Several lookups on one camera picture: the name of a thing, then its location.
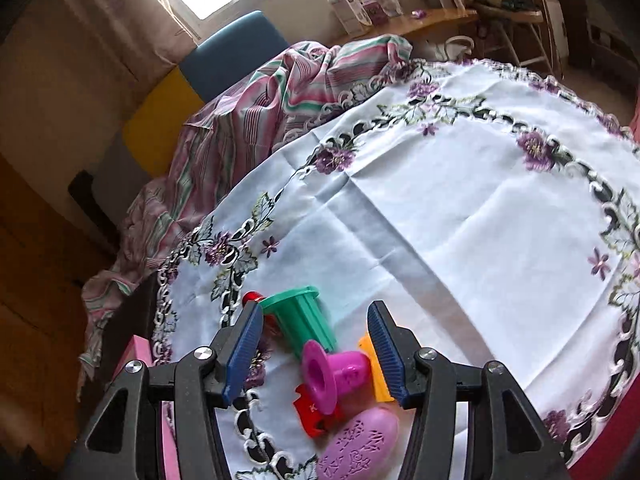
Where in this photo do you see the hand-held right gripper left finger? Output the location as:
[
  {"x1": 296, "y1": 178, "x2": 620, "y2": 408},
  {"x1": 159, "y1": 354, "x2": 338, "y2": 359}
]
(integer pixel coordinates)
[{"x1": 70, "y1": 301, "x2": 265, "y2": 480}]

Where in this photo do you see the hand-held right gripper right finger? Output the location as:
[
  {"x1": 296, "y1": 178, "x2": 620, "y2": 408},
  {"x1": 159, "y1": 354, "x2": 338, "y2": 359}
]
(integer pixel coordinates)
[{"x1": 366, "y1": 300, "x2": 573, "y2": 480}]

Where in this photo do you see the yellow plastic toy piece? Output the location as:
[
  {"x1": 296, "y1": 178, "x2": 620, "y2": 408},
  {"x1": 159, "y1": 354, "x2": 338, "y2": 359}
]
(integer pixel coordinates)
[{"x1": 357, "y1": 332, "x2": 396, "y2": 403}]

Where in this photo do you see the magenta funnel mould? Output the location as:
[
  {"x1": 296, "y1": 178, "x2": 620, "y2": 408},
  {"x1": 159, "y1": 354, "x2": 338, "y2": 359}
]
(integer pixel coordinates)
[{"x1": 301, "y1": 339, "x2": 373, "y2": 416}]

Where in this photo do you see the red shiny toy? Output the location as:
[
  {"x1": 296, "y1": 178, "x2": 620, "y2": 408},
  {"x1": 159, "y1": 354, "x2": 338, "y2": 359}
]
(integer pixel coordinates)
[{"x1": 241, "y1": 291, "x2": 276, "y2": 331}]

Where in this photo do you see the green plastic mould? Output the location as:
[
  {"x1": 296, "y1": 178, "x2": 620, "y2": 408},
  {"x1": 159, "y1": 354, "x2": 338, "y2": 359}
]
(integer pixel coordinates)
[{"x1": 259, "y1": 285, "x2": 340, "y2": 356}]

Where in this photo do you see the red notched toy piece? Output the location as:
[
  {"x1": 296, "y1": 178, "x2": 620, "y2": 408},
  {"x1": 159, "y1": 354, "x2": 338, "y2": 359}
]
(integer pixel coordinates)
[{"x1": 295, "y1": 382, "x2": 346, "y2": 438}]

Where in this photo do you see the purple oval stamp mould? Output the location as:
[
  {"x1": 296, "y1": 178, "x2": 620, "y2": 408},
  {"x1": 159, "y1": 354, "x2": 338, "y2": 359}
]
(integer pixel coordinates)
[{"x1": 316, "y1": 406, "x2": 401, "y2": 480}]

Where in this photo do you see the pink-edged white box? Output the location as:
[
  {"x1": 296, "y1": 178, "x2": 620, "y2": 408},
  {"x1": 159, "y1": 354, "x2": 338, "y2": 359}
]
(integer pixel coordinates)
[{"x1": 112, "y1": 335, "x2": 181, "y2": 480}]

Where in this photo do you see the white embroidered floral tablecloth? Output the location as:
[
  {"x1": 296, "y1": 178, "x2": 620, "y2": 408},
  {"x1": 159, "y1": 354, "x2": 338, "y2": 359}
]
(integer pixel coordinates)
[{"x1": 152, "y1": 57, "x2": 640, "y2": 480}]

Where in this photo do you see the grey cushion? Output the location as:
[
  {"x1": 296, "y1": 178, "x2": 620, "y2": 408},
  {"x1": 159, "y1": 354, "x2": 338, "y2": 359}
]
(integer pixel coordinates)
[{"x1": 92, "y1": 130, "x2": 153, "y2": 221}]

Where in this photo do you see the wooden wardrobe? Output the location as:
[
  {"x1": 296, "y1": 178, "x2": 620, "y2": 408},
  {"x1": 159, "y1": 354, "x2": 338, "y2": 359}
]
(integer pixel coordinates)
[{"x1": 0, "y1": 155, "x2": 121, "y2": 471}]

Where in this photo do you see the pink striped bed sheet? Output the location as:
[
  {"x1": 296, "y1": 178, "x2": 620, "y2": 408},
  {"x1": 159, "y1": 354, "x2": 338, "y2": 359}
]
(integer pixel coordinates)
[{"x1": 80, "y1": 34, "x2": 416, "y2": 376}]

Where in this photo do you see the red cloth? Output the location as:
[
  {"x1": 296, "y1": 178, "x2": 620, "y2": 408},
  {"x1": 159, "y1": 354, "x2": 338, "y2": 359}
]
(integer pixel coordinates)
[{"x1": 570, "y1": 395, "x2": 640, "y2": 480}]

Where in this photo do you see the pale round basket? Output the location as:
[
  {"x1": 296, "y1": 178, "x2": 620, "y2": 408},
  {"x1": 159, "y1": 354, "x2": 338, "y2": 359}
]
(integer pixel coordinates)
[{"x1": 435, "y1": 35, "x2": 473, "y2": 61}]

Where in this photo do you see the blue cushion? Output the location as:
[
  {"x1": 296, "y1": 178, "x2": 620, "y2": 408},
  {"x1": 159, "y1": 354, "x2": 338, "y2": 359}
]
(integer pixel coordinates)
[{"x1": 179, "y1": 10, "x2": 291, "y2": 103}]

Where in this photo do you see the wooden desk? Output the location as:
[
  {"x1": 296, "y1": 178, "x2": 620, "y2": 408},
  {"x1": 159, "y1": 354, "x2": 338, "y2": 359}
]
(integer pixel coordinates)
[{"x1": 325, "y1": 7, "x2": 478, "y2": 48}]

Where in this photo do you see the pink small box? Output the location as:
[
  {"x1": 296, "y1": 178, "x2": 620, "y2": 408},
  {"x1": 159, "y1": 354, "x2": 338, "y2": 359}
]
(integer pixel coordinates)
[{"x1": 362, "y1": 0, "x2": 387, "y2": 26}]

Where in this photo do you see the white carton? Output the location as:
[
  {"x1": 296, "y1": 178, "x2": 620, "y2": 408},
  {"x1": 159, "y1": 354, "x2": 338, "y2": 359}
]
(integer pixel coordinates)
[{"x1": 322, "y1": 0, "x2": 373, "y2": 36}]

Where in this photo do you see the wooden chair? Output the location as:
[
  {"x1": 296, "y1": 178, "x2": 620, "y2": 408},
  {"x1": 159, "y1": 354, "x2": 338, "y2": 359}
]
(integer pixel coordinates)
[{"x1": 472, "y1": 0, "x2": 556, "y2": 76}]

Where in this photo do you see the beige patterned curtain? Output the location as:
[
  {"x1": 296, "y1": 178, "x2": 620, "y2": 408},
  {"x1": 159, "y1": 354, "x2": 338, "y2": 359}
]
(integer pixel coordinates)
[{"x1": 30, "y1": 0, "x2": 201, "y2": 86}]

